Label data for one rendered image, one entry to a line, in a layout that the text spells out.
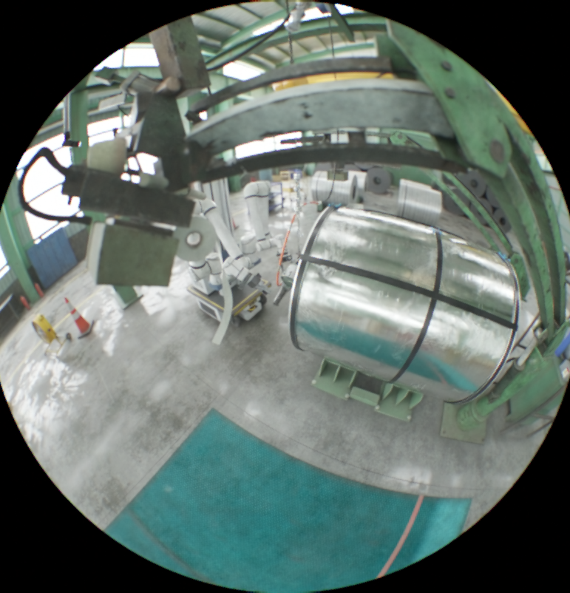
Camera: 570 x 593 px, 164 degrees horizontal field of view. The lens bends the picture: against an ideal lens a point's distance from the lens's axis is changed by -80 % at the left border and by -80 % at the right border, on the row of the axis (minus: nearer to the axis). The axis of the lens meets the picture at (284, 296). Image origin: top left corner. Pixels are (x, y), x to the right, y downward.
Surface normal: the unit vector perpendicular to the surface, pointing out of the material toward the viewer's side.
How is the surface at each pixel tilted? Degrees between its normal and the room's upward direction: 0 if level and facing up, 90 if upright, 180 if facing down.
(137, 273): 90
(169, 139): 90
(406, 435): 0
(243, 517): 0
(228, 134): 129
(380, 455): 0
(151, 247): 90
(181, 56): 90
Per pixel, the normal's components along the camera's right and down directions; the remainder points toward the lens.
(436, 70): -0.16, 0.62
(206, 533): -0.04, -0.78
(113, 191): 0.86, 0.29
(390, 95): -0.22, 0.96
